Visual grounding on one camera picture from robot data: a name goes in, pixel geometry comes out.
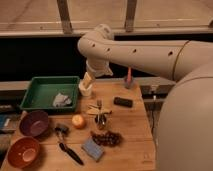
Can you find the bunch of dark grapes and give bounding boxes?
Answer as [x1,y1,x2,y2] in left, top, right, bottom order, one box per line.
[91,131,122,147]

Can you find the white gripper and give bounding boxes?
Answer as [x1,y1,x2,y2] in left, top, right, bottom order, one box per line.
[82,60,113,89]

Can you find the black handled knife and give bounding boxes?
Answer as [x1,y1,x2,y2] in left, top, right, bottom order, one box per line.
[59,143,84,165]

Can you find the black rectangular block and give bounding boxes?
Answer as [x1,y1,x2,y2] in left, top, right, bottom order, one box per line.
[113,97,133,107]

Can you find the white paper cup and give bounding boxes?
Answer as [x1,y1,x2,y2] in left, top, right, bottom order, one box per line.
[79,82,92,97]

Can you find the crumpled grey cloth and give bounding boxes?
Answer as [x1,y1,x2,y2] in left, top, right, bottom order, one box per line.
[53,93,72,107]

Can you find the small black brush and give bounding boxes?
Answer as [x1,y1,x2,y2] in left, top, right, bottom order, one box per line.
[55,123,69,141]

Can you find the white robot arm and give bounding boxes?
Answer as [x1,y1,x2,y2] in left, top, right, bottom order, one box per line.
[78,24,213,171]

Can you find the tan wooden utensils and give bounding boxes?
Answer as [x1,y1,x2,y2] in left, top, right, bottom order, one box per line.
[86,105,112,115]

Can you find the green plastic tray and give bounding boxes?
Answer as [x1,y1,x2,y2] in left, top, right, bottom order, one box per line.
[20,76,80,112]

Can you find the small metal cup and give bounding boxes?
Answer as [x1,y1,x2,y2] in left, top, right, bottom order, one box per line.
[95,114,107,130]

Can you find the blue sponge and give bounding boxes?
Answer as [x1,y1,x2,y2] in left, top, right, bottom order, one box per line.
[81,138,104,162]

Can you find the purple bowl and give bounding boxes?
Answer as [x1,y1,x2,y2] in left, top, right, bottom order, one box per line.
[19,110,49,137]

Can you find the orange bowl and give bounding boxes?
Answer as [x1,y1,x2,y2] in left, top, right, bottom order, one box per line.
[7,137,40,169]

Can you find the yellow apple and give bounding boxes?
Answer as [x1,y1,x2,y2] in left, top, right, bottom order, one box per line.
[72,115,86,129]

